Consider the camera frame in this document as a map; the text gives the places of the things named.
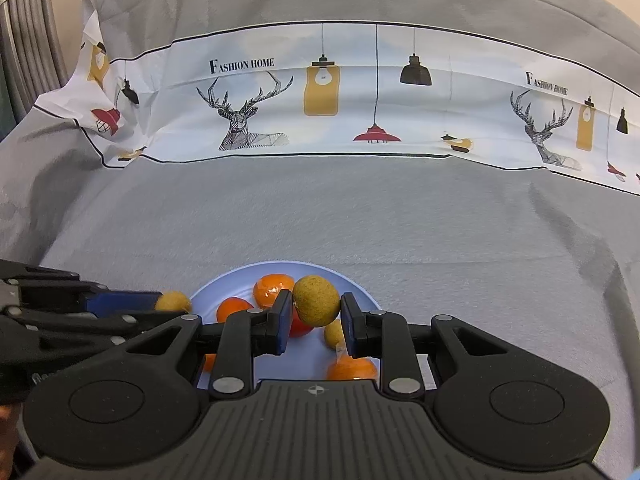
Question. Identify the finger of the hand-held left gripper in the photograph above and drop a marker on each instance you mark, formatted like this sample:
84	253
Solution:
120	301
75	332

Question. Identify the pale blue plate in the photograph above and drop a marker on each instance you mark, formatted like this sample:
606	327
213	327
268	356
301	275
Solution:
240	285

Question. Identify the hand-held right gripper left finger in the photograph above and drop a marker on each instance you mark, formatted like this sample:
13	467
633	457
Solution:
285	324

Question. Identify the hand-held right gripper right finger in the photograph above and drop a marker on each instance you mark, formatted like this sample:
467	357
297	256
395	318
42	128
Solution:
347	326

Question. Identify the grey slatted rack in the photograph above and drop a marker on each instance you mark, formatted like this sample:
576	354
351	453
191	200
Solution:
30	35

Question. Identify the plastic-wrapped orange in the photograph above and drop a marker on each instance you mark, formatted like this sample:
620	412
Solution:
267	290
352	369

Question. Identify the bare orange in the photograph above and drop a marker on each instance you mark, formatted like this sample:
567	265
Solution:
232	307

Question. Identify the grey blanket with printed band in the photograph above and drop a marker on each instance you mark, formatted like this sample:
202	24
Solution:
350	220

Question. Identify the yellow-green lemon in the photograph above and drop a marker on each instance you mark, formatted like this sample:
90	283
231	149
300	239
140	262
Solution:
332	334
175	301
316	300

